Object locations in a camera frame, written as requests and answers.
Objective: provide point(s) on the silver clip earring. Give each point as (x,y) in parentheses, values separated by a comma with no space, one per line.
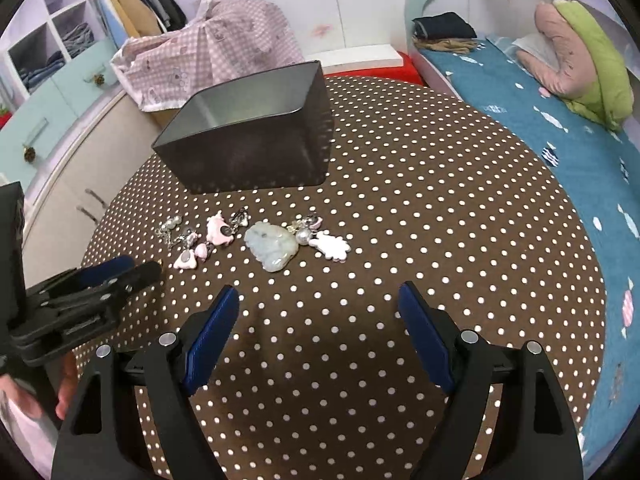
(240,217)

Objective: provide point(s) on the red ottoman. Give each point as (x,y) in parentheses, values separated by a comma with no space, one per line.
(405,67)

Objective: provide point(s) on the teal drawer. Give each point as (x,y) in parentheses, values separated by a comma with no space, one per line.
(80,80)
(30,125)

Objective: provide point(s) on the light blue hanging garment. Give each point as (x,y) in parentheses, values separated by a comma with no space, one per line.
(107,15)

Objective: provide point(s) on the pink enamel charm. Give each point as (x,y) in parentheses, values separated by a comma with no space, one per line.
(218,230)

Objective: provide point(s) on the silver pearl brooch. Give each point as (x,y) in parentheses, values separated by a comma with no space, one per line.
(175,230)

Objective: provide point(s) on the pinecone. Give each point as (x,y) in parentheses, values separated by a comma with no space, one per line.
(98,80)
(30,154)

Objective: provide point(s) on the pale pink butterfly sticker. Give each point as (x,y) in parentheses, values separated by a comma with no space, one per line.
(321,30)

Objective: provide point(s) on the dark metal tin box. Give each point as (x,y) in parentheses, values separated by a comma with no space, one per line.
(250,155)

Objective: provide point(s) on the white striped pillow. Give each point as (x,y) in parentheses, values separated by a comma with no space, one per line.
(532,47)

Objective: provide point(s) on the small pink heart charm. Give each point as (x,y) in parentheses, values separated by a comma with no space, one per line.
(201,251)

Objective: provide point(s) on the dark hanging jackets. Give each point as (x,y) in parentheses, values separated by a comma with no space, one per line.
(160,2)

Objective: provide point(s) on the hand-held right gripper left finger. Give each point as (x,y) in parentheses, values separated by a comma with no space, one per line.
(212,340)

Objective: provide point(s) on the folded blue jeans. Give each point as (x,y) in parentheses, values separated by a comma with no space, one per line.
(42,70)

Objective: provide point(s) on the folded tan clothes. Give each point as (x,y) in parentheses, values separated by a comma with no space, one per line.
(447,46)

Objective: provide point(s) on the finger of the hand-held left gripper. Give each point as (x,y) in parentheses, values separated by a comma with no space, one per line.
(107,267)
(142,275)

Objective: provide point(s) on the green blanket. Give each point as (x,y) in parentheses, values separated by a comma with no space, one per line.
(607,70)

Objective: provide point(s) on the white enamel charm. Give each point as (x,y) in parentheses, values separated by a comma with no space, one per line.
(330,246)

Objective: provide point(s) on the person's left forearm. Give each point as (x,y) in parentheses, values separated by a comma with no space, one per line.
(25,430)

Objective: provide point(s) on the tan hanging coat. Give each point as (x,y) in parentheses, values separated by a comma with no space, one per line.
(127,7)

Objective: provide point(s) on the brown polka-dot round table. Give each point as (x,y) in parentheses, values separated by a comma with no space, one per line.
(375,185)

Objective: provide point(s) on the person's left hand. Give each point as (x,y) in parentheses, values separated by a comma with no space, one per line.
(67,385)

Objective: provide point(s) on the blue printed bed sheet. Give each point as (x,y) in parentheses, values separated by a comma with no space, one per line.
(525,125)

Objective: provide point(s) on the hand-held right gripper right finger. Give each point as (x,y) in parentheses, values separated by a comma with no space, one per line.
(425,340)

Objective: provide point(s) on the pale green jade pendant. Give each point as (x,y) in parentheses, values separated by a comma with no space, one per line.
(270,247)

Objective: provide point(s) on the folded grey clothes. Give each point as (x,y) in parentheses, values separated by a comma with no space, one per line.
(77,40)

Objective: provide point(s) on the white board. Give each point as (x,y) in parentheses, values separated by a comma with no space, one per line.
(350,57)

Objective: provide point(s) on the beige low cabinet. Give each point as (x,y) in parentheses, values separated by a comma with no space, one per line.
(75,170)

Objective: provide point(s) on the pink pillow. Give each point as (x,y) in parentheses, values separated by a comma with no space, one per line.
(555,40)

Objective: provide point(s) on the silver pearl earring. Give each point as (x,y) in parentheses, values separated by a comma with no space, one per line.
(303,237)

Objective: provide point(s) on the folded dark clothes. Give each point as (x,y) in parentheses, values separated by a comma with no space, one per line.
(442,25)

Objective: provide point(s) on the pink checked cloth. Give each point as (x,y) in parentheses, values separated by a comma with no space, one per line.
(225,40)

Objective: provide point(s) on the red box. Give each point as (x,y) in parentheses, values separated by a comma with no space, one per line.
(4,120)

